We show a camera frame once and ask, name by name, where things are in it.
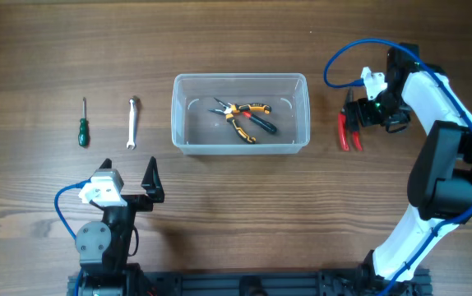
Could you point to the red handled cutters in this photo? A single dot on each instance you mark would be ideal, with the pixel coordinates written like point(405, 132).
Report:
point(342, 130)

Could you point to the green handled screwdriver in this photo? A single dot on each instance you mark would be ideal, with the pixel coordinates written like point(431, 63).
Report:
point(84, 136)

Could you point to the clear plastic container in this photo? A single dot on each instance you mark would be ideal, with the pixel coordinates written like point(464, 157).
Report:
point(207, 113)

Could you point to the red black awl screwdriver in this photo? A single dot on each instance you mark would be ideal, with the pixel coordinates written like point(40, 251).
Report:
point(262, 123)

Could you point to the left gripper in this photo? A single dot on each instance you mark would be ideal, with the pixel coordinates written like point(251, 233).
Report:
point(151, 183)

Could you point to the silver combination wrench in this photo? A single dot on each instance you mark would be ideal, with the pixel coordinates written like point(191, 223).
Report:
point(132, 125)

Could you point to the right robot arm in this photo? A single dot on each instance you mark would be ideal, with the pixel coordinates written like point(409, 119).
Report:
point(439, 187)

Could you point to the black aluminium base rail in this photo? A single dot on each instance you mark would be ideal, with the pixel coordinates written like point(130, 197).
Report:
point(316, 283)

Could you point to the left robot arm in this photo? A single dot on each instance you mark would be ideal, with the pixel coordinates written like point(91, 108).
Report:
point(104, 245)

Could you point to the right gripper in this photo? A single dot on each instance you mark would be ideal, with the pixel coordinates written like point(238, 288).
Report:
point(366, 117)

